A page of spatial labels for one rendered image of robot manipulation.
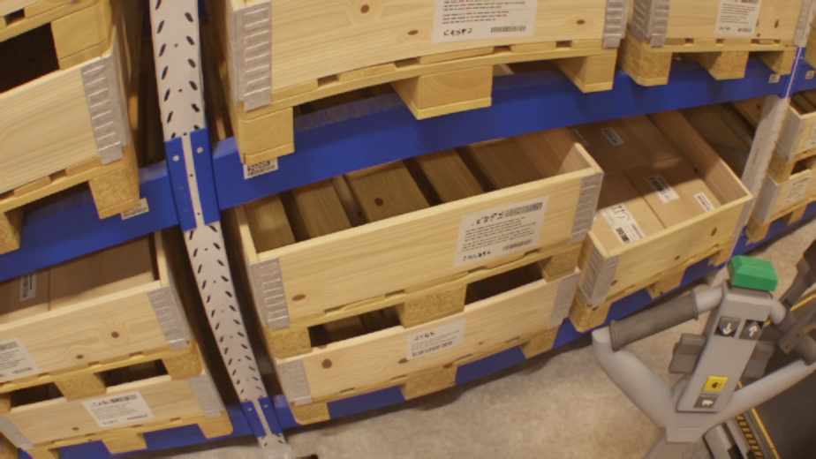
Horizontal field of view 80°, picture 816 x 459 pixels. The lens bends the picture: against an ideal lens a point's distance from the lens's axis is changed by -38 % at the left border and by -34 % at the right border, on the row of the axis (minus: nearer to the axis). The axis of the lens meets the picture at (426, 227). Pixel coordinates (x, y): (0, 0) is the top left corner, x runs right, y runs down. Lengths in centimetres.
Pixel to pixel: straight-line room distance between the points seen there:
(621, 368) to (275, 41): 71
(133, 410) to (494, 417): 123
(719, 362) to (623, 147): 174
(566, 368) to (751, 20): 145
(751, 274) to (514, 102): 80
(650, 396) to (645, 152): 173
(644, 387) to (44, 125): 103
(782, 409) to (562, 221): 112
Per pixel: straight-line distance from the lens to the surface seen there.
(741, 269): 81
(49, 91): 107
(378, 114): 132
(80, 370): 160
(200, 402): 174
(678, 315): 83
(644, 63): 154
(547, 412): 229
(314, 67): 114
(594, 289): 198
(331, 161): 135
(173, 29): 110
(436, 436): 220
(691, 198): 244
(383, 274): 150
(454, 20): 119
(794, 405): 224
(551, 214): 161
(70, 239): 135
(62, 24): 102
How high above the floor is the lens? 194
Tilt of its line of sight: 45 degrees down
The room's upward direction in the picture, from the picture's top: 3 degrees clockwise
